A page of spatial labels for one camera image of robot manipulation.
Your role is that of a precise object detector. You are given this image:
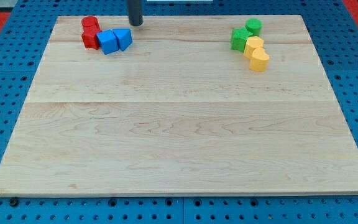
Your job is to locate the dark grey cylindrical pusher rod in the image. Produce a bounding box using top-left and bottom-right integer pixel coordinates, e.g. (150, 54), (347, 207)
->
(126, 0), (144, 26)

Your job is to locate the blue cube block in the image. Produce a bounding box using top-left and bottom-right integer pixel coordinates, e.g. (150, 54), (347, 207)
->
(96, 30), (119, 55)

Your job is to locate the wooden board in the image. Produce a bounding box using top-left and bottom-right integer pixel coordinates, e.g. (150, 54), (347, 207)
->
(0, 15), (358, 198)

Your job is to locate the blue triangular prism block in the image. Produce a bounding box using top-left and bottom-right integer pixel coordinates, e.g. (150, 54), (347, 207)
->
(112, 28), (132, 51)

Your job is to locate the red cylinder block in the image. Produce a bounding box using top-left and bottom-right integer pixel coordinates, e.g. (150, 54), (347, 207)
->
(81, 16), (99, 30)

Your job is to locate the red star block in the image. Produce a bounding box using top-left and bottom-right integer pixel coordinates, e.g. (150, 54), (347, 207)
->
(81, 27), (101, 50)

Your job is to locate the green star block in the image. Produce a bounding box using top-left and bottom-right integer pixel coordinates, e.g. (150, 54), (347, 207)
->
(231, 27), (253, 52)

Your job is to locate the green cylinder block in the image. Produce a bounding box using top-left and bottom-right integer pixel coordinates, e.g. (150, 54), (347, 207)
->
(245, 18), (262, 36)

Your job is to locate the yellow hexagon block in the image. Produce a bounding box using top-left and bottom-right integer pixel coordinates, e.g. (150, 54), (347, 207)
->
(243, 36), (264, 59)

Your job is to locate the yellow heart block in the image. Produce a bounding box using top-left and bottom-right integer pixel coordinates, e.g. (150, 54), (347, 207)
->
(249, 47), (270, 72)

